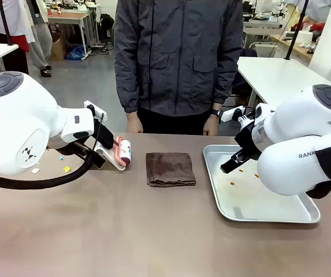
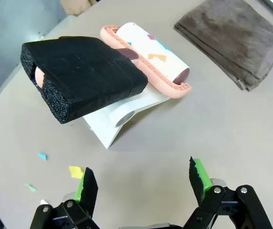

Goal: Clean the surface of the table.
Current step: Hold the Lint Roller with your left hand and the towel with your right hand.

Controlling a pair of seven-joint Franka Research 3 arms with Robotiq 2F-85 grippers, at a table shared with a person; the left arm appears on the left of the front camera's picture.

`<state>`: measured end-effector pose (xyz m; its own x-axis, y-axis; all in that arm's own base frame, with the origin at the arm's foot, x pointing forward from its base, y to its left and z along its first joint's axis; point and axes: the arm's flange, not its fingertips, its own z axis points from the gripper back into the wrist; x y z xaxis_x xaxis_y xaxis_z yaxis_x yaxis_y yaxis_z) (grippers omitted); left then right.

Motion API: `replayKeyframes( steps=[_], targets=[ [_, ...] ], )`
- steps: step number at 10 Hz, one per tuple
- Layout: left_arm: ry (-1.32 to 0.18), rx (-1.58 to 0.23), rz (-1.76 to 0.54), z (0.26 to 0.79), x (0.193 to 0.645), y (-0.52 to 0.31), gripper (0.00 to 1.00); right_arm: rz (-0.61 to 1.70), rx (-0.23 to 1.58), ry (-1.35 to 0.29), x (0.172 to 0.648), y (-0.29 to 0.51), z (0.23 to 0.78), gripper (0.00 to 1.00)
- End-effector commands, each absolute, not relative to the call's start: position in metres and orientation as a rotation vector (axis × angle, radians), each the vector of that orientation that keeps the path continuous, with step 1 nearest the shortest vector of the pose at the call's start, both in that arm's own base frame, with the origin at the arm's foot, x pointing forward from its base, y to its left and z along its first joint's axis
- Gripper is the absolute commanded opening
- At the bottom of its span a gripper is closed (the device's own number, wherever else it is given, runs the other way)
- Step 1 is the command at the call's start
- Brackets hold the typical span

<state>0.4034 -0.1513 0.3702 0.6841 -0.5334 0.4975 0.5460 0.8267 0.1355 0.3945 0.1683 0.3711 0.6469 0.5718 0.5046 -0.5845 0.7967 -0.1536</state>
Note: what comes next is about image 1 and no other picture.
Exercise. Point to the black trousers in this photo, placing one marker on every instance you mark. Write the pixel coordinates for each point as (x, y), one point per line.
(174, 124)

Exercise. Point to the blue plastic bag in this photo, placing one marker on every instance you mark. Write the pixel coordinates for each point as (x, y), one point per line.
(76, 53)

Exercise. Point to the cardboard box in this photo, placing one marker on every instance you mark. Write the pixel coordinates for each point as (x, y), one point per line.
(58, 50)

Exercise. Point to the pink lint roller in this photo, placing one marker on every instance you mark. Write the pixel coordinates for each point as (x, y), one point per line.
(124, 151)

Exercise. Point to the person's left hand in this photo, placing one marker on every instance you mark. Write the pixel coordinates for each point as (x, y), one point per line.
(211, 127)

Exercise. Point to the grey zip jacket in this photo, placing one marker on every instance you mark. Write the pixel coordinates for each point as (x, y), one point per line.
(179, 52)

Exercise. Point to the black pole on small table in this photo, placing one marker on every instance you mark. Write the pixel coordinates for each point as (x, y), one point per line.
(6, 23)

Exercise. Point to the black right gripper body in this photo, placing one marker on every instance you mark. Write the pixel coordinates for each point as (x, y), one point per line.
(249, 141)

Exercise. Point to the person's left forearm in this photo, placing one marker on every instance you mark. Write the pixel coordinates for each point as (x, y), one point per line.
(226, 83)

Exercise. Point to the person's right hand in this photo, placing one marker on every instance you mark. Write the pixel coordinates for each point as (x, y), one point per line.
(134, 123)

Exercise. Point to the brown cloth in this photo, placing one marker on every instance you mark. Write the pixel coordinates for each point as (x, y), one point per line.
(171, 168)

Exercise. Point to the metal baking tray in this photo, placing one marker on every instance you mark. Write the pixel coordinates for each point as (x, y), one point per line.
(249, 199)

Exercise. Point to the wooden top desk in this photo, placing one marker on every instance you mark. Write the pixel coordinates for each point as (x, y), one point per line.
(70, 15)

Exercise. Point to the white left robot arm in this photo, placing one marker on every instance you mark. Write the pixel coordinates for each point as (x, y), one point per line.
(15, 124)

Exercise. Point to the person's right forearm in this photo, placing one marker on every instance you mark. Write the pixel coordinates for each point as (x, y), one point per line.
(126, 86)

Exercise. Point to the white paper scrap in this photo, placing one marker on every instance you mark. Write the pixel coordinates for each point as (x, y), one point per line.
(35, 170)

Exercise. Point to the white folded stand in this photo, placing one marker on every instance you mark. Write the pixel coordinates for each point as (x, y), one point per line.
(107, 154)

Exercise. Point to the large white table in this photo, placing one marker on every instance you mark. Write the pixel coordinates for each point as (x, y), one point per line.
(275, 78)

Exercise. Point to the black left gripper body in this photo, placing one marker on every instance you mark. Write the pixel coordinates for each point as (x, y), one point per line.
(104, 135)

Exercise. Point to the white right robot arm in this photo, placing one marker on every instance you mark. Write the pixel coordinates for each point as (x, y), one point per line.
(298, 138)

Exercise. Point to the person in white coat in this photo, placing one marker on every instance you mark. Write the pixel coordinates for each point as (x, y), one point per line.
(12, 20)

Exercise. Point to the black wristwatch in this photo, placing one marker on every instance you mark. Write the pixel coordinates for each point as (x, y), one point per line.
(217, 112)

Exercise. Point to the yellow paper scrap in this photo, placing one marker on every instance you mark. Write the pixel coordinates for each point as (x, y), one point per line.
(66, 168)

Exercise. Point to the wooden workbench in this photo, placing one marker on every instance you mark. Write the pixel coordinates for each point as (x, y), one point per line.
(298, 49)

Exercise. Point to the black pole on bench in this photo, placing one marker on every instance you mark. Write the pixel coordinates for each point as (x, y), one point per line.
(295, 29)

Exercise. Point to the person in beige trousers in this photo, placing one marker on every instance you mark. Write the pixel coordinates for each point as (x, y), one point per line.
(42, 43)

